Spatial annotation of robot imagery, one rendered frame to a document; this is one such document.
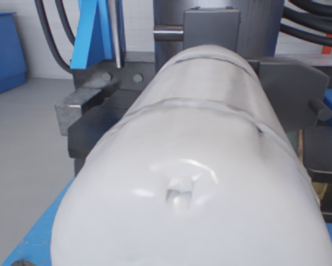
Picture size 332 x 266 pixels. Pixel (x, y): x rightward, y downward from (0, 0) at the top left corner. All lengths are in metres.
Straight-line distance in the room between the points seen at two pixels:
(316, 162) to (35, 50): 2.89
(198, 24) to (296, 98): 0.10
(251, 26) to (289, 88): 0.20
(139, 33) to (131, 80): 1.88
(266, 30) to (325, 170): 0.22
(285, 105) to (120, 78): 0.56
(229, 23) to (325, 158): 0.30
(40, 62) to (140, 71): 2.45
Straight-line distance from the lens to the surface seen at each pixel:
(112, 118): 0.57
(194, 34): 0.25
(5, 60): 2.79
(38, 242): 0.92
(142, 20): 2.58
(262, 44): 0.44
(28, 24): 3.08
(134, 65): 0.72
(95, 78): 0.77
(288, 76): 0.23
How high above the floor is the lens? 0.76
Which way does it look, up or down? 27 degrees down
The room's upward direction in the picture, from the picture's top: 1 degrees counter-clockwise
